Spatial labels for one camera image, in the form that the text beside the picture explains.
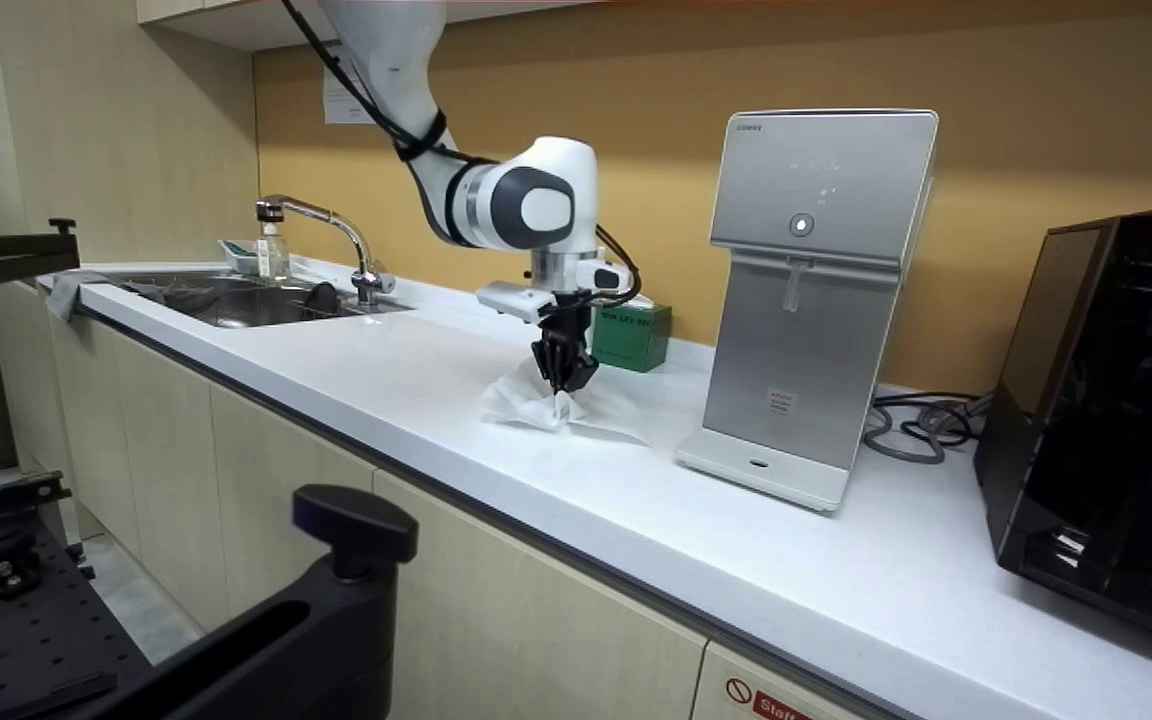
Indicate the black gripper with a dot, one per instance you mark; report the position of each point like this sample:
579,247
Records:
561,346

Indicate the white tissue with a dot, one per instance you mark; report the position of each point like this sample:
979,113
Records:
520,396

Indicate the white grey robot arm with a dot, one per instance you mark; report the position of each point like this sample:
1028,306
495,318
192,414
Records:
538,203

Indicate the green tissue box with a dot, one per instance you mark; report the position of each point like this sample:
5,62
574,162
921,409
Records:
635,334

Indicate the silver water dispenser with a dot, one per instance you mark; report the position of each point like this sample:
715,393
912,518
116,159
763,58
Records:
818,211

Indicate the steel sink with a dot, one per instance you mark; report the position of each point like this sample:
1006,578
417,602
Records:
242,301

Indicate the black coffee machine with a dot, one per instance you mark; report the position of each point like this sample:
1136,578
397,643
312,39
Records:
1064,455

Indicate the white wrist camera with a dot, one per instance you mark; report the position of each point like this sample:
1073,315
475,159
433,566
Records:
534,306

